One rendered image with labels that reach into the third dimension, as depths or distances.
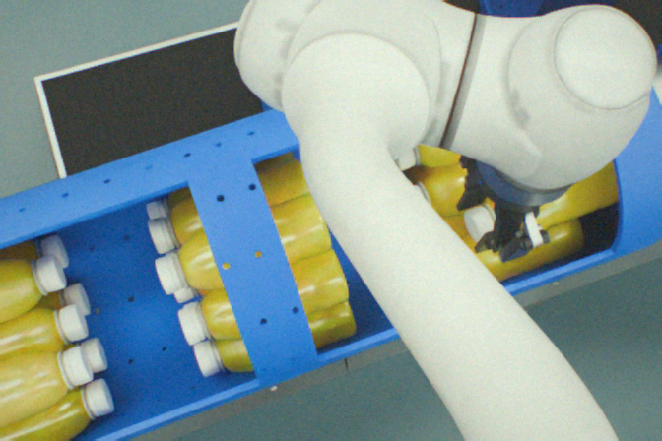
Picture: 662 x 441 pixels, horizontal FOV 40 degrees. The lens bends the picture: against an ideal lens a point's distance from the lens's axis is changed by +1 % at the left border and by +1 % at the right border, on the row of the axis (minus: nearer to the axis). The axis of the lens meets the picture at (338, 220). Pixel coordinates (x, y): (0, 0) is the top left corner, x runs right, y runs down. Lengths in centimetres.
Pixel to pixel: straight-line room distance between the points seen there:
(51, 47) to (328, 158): 187
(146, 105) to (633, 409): 129
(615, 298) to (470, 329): 179
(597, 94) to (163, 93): 159
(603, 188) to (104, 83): 136
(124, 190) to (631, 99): 50
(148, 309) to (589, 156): 65
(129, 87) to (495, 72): 155
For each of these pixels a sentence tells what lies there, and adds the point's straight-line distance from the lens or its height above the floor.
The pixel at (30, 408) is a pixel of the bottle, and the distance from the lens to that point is 100.
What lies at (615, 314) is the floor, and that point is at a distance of 221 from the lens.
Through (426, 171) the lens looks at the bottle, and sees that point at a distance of 110.
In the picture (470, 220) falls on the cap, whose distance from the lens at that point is 101.
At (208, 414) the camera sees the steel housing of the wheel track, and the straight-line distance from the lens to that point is 120.
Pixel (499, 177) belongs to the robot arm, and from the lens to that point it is 74.
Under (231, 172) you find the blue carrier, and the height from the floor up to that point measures 122.
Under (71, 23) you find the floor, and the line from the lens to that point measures 239.
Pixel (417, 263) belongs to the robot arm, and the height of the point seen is 162.
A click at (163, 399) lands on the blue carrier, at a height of 101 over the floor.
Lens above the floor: 206
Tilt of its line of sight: 75 degrees down
